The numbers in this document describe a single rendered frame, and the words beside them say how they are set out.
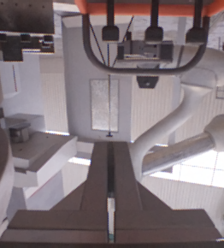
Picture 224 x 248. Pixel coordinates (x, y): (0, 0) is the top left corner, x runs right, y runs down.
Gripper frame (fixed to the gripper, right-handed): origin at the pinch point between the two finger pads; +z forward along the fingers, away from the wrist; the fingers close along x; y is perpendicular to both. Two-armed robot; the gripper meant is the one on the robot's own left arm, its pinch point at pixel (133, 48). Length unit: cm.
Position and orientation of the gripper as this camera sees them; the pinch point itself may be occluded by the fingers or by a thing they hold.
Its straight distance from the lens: 37.3
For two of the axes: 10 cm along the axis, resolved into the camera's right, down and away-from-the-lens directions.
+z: -3.7, 2.7, -8.9
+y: 0.0, -9.6, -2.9
